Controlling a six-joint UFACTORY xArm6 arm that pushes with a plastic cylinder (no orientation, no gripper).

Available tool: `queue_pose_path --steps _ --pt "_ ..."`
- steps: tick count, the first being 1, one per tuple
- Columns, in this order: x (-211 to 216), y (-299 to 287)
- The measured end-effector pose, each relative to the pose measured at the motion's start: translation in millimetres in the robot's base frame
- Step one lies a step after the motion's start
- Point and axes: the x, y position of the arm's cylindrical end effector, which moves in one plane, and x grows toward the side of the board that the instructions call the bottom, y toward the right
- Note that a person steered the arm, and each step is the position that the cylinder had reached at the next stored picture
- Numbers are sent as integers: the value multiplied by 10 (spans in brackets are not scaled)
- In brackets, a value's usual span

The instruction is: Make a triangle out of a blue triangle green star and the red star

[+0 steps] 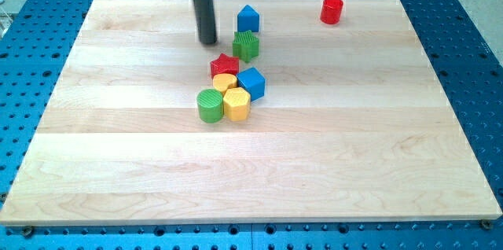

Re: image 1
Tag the red star block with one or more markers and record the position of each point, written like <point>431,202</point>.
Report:
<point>224,64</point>

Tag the green star block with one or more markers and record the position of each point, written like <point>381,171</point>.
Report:
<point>245,45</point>

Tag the blue triangle block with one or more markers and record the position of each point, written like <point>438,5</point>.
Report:
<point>248,20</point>

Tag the yellow hexagon block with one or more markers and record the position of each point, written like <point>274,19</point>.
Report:
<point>237,104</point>

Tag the blue cube block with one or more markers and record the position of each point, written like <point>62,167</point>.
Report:
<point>253,82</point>

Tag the yellow heart block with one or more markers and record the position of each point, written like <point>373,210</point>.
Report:
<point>224,81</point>

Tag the green cylinder block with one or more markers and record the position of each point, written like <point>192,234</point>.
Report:
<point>210,105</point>

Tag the light wooden board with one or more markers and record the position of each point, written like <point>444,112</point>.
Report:
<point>354,125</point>

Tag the red cylinder block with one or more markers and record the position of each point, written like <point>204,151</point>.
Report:
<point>331,11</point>

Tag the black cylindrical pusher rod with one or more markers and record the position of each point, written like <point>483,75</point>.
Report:
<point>205,21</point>

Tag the blue perforated table plate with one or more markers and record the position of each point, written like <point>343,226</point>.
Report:
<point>469,68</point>

